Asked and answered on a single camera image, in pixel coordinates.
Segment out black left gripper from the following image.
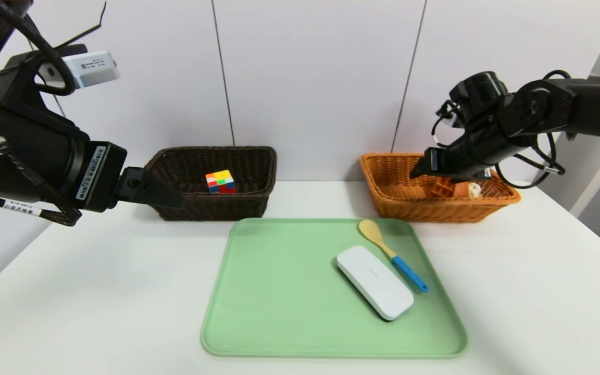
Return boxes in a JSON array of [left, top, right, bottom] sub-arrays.
[[0, 99, 184, 213]]

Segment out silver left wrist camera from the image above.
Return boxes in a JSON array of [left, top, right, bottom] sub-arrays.
[[37, 50, 122, 90]]

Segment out dark brown wicker basket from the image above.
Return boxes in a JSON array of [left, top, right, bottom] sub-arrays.
[[144, 146, 278, 221]]

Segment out wooden spoon with blue handle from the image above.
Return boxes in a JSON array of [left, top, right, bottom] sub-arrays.
[[358, 219, 429, 293]]

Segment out orange wicker basket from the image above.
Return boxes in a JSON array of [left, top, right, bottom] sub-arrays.
[[360, 152, 521, 223]]

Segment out multicoloured puzzle cube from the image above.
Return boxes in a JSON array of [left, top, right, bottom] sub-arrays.
[[206, 170, 238, 195]]

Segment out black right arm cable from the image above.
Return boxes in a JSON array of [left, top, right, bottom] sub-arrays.
[[430, 69, 566, 190]]

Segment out light green plastic tray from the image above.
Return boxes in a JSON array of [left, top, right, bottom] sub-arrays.
[[201, 218, 468, 359]]

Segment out white oblong case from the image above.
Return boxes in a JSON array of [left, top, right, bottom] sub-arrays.
[[336, 245, 415, 321]]

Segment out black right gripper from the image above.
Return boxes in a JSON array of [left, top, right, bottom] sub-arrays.
[[409, 133, 481, 180]]

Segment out toy waffle slice with fruit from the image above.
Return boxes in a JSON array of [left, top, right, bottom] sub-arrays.
[[430, 177, 484, 199]]

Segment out thin black zip tie tail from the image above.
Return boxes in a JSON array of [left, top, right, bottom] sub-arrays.
[[53, 1, 108, 50]]

